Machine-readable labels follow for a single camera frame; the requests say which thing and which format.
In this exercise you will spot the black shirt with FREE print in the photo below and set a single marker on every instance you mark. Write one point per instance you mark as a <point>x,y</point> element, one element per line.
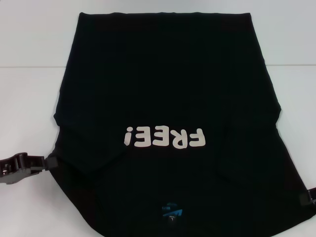
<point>160,74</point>

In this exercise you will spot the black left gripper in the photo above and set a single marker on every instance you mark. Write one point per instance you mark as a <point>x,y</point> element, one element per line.
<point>14,169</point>

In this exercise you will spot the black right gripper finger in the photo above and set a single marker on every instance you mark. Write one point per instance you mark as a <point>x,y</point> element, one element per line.
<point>305,198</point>

